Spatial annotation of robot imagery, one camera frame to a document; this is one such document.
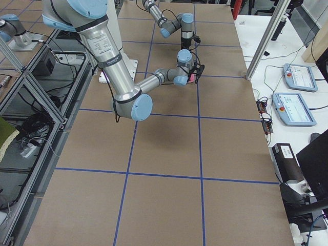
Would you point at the aluminium frame rack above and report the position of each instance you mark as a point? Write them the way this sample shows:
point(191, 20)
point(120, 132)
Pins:
point(42, 107)

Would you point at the white power strip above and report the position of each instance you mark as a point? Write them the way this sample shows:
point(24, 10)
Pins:
point(28, 150)

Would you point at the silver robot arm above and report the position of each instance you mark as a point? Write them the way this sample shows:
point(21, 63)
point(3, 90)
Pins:
point(90, 20)
point(183, 22)

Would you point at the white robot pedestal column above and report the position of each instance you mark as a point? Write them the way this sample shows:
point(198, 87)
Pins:
point(113, 27)

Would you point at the aluminium frame post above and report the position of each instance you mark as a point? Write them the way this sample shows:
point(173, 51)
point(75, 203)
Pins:
point(268, 34)

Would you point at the upper teach pendant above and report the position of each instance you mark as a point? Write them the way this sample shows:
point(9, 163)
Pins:
point(299, 77)

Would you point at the black power adapter box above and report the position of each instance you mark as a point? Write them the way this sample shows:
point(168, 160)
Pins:
point(46, 66)

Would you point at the green cloth with fringe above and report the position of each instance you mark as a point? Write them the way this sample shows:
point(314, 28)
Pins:
point(8, 134)

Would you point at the pink towel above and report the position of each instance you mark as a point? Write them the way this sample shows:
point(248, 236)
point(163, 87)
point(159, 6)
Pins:
point(191, 78)

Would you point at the black box with label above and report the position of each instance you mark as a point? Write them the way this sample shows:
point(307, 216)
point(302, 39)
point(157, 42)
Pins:
point(286, 163)

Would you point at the black monitor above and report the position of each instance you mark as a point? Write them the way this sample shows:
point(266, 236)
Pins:
point(313, 163)

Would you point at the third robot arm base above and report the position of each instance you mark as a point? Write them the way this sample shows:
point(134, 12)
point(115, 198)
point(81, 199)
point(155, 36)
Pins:
point(14, 33)

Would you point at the teach pendant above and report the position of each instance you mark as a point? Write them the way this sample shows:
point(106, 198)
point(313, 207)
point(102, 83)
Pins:
point(299, 77)
point(292, 110)

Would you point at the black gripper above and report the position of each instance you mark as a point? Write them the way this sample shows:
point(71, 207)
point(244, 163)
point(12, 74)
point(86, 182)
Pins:
point(197, 75)
point(186, 42)

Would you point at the lower teach pendant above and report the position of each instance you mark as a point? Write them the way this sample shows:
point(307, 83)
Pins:
point(292, 110)

